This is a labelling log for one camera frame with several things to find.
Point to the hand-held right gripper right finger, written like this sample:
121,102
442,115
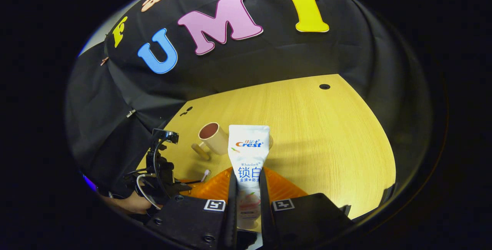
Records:
265,211

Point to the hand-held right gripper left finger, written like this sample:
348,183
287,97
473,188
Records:
231,211

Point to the white toothbrush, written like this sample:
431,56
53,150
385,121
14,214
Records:
205,174

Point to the white toothpaste tube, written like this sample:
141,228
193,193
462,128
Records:
248,154

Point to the round brown coaster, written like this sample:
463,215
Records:
271,142

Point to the wooden desktop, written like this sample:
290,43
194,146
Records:
326,134

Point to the black backdrop cloth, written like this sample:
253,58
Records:
269,58

